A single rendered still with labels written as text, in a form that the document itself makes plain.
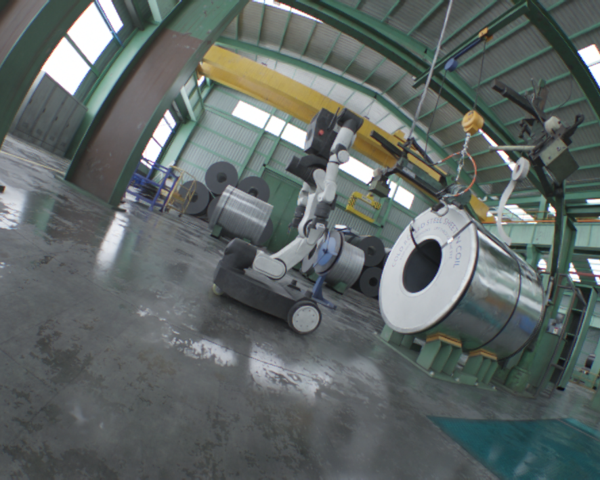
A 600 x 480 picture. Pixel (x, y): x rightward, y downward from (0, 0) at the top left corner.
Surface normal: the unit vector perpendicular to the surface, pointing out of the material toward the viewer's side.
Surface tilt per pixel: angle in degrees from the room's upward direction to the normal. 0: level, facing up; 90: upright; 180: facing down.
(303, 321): 90
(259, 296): 90
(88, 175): 90
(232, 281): 90
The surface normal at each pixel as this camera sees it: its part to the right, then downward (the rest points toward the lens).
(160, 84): 0.21, 0.03
